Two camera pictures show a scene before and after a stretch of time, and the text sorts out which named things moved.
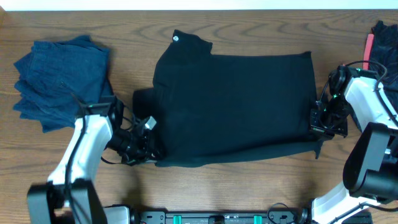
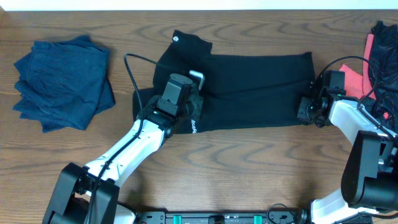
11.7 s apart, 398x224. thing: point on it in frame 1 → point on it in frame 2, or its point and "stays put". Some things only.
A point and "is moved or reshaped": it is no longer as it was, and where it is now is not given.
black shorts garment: [209, 107] is moved or reshaped
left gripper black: [147, 143] → [197, 106]
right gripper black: [342, 130] → [303, 102]
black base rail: [221, 217] stays put
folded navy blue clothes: [58, 78] stays put
